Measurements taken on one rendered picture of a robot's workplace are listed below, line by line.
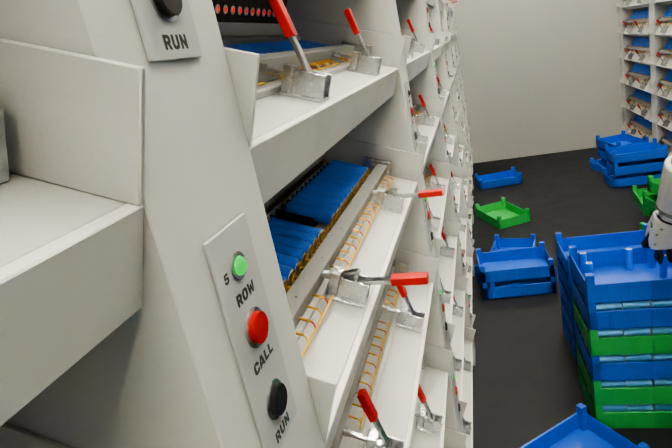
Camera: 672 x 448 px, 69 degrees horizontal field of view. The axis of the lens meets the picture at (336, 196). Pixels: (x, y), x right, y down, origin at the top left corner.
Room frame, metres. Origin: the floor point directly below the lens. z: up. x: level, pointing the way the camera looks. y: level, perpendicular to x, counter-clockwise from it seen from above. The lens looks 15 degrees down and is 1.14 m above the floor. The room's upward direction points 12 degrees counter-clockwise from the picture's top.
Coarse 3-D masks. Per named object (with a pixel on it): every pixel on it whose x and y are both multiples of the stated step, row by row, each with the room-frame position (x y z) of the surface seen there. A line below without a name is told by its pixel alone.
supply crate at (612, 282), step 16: (576, 256) 1.30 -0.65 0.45; (592, 256) 1.30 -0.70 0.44; (608, 256) 1.29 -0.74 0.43; (624, 256) 1.28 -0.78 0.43; (640, 256) 1.27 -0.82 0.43; (576, 272) 1.24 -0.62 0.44; (608, 272) 1.26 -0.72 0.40; (624, 272) 1.24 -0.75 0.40; (640, 272) 1.22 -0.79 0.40; (656, 272) 1.21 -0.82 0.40; (592, 288) 1.13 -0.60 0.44; (608, 288) 1.12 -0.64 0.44; (624, 288) 1.11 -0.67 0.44; (640, 288) 1.10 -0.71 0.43; (656, 288) 1.09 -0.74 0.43
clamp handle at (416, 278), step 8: (416, 272) 0.43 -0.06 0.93; (424, 272) 0.43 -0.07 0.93; (352, 280) 0.44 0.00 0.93; (360, 280) 0.44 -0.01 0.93; (368, 280) 0.44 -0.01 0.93; (376, 280) 0.43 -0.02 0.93; (384, 280) 0.43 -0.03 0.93; (392, 280) 0.43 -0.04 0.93; (400, 280) 0.42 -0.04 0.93; (408, 280) 0.42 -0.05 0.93; (416, 280) 0.42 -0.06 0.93; (424, 280) 0.42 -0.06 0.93
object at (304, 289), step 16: (368, 176) 0.76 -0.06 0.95; (384, 176) 0.81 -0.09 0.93; (368, 192) 0.69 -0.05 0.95; (352, 208) 0.62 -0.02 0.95; (368, 208) 0.66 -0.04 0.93; (336, 224) 0.56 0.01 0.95; (352, 224) 0.58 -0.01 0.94; (336, 240) 0.52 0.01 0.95; (320, 256) 0.48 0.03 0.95; (336, 256) 0.51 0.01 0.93; (352, 256) 0.51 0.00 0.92; (304, 272) 0.44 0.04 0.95; (320, 272) 0.44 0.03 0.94; (304, 288) 0.41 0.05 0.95; (304, 304) 0.40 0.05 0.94; (304, 320) 0.38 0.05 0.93; (320, 320) 0.39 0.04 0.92; (304, 336) 0.36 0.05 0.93; (304, 352) 0.34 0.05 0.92
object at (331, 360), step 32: (352, 160) 0.87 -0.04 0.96; (384, 160) 0.85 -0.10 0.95; (416, 160) 0.84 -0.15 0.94; (320, 224) 0.61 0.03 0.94; (384, 224) 0.64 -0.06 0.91; (384, 256) 0.54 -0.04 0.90; (352, 320) 0.41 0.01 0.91; (320, 352) 0.36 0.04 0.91; (352, 352) 0.36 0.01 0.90; (320, 384) 0.27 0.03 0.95; (320, 416) 0.27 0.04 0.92
